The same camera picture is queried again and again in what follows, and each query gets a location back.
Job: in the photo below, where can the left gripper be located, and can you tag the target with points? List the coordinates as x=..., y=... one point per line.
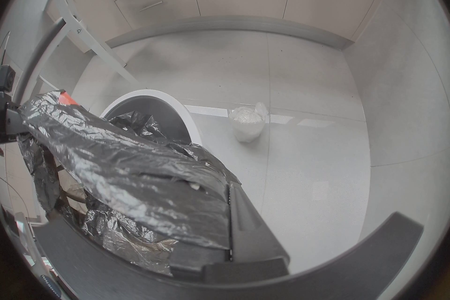
x=2, y=119

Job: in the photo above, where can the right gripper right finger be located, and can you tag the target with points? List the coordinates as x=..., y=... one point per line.
x=253, y=235

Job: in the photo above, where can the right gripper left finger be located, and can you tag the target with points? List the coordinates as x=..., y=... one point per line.
x=200, y=256

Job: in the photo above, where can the black plastic bag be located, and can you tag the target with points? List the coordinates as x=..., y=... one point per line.
x=123, y=168

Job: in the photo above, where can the crumpled white plastic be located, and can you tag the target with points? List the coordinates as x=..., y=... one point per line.
x=246, y=122

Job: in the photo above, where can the white trash bin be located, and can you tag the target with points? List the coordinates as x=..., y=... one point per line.
x=190, y=119

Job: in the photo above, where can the grey padded white chair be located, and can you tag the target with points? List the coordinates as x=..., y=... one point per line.
x=88, y=35

